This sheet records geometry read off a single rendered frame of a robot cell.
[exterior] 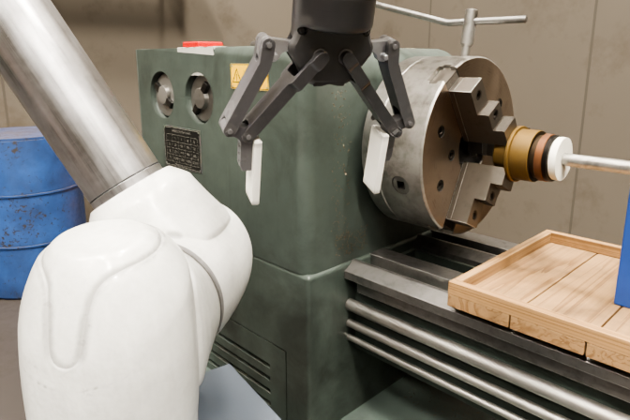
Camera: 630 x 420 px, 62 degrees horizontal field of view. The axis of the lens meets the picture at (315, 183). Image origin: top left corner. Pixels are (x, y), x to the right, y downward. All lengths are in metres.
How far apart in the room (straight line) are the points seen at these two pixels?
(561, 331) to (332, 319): 0.41
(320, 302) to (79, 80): 0.54
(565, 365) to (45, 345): 0.64
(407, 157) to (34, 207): 2.45
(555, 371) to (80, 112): 0.71
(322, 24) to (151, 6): 3.60
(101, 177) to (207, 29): 3.53
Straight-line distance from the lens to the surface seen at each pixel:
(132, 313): 0.48
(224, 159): 1.05
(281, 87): 0.50
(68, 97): 0.70
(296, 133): 0.87
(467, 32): 1.01
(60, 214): 3.11
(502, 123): 0.90
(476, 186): 0.92
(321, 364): 1.02
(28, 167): 3.02
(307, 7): 0.47
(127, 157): 0.69
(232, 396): 0.84
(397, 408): 1.18
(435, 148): 0.87
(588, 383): 0.83
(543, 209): 3.51
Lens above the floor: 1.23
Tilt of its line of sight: 13 degrees down
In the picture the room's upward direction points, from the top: straight up
